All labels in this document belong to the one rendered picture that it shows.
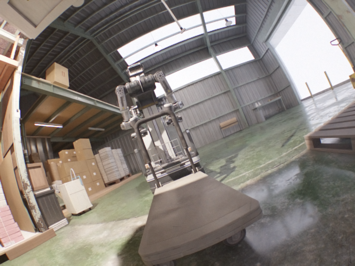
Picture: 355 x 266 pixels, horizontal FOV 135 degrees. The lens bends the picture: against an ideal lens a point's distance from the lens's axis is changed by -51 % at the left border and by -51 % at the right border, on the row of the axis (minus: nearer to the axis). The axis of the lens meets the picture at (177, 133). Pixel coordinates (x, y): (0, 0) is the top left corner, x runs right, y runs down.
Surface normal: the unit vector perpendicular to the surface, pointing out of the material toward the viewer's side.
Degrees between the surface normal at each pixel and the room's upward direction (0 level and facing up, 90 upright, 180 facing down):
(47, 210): 90
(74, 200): 90
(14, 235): 90
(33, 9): 167
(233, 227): 90
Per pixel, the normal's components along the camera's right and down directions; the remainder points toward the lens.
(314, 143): -0.15, -0.04
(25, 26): 0.33, 0.89
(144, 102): 0.07, -0.13
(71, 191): 0.84, -0.38
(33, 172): 0.92, -0.38
